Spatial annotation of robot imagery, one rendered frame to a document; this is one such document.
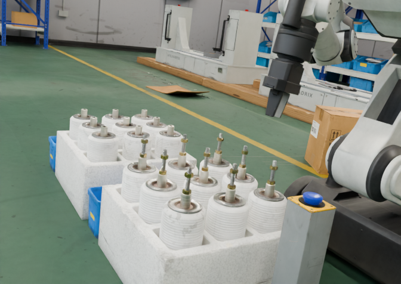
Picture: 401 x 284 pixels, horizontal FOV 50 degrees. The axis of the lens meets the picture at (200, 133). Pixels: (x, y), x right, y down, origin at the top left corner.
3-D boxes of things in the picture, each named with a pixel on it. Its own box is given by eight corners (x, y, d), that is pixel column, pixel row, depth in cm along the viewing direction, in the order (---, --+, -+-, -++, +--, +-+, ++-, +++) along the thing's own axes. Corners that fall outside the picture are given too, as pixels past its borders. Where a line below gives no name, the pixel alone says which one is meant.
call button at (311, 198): (311, 199, 89) (312, 190, 89) (325, 207, 86) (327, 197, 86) (297, 201, 87) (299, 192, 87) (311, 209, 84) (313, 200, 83)
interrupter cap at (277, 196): (277, 190, 109) (277, 188, 109) (289, 203, 102) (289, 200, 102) (249, 189, 107) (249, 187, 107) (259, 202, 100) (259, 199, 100)
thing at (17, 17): (33, 27, 631) (34, 13, 626) (37, 28, 611) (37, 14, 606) (11, 25, 614) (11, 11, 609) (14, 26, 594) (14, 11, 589)
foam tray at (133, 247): (213, 225, 140) (221, 174, 136) (295, 295, 108) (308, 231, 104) (97, 244, 120) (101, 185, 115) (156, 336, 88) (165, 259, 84)
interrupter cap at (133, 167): (156, 165, 116) (156, 163, 115) (156, 175, 108) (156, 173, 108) (127, 163, 114) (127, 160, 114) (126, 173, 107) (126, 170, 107)
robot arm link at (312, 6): (286, 39, 101) (299, -9, 100) (328, 48, 96) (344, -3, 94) (265, 29, 92) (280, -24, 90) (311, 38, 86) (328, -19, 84)
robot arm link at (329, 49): (297, 43, 104) (315, 77, 120) (341, 37, 99) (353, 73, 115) (299, 6, 107) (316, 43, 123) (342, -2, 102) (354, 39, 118)
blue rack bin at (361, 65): (372, 71, 641) (375, 57, 635) (394, 76, 610) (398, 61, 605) (350, 70, 613) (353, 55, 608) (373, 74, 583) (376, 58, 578)
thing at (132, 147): (141, 179, 153) (145, 130, 148) (151, 189, 145) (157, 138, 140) (115, 181, 148) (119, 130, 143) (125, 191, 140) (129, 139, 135)
